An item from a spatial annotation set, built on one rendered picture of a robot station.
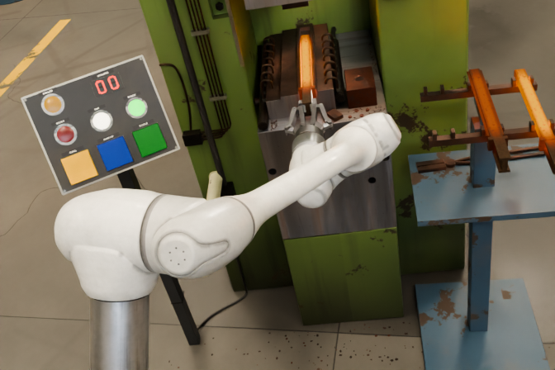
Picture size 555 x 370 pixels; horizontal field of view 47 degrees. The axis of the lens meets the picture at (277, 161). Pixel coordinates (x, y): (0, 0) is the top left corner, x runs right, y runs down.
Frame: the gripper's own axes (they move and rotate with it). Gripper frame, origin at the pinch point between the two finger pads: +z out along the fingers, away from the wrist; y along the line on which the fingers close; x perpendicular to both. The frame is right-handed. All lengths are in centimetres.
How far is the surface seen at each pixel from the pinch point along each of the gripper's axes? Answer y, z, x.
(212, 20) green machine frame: -24.7, 19.2, 19.6
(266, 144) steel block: -14.2, -0.9, -12.5
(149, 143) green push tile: -44.0, -11.6, 0.8
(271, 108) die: -11.3, 5.1, -4.3
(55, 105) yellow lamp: -65, -11, 17
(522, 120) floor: 95, 110, -100
